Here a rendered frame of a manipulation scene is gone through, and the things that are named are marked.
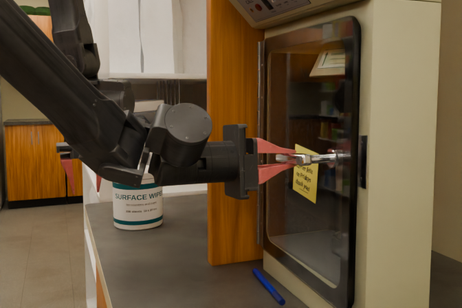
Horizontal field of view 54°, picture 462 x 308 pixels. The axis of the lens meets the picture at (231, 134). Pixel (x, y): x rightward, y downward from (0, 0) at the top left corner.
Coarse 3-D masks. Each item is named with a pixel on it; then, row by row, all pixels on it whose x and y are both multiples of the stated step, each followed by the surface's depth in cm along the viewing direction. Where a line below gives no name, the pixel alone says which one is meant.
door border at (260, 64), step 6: (264, 42) 84; (264, 48) 84; (258, 60) 86; (258, 66) 86; (258, 84) 87; (258, 90) 87; (258, 96) 87; (258, 114) 87; (258, 120) 87; (258, 192) 89; (258, 198) 89; (258, 204) 89; (354, 216) 60; (258, 222) 89; (354, 222) 60; (258, 228) 89
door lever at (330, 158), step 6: (330, 150) 63; (276, 156) 69; (282, 156) 67; (288, 156) 65; (294, 156) 63; (300, 156) 61; (306, 156) 61; (312, 156) 62; (318, 156) 62; (324, 156) 62; (330, 156) 62; (336, 156) 62; (282, 162) 67; (288, 162) 65; (294, 162) 63; (300, 162) 61; (306, 162) 61; (312, 162) 62; (318, 162) 62; (324, 162) 62; (330, 162) 63; (336, 162) 62
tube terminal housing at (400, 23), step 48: (384, 0) 58; (432, 0) 61; (384, 48) 58; (432, 48) 61; (384, 96) 59; (432, 96) 62; (384, 144) 60; (432, 144) 63; (384, 192) 60; (432, 192) 63; (384, 240) 61; (288, 288) 81; (384, 288) 62
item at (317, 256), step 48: (288, 48) 75; (336, 48) 61; (288, 96) 76; (336, 96) 62; (288, 144) 76; (336, 144) 62; (288, 192) 77; (336, 192) 62; (288, 240) 77; (336, 240) 63; (336, 288) 63
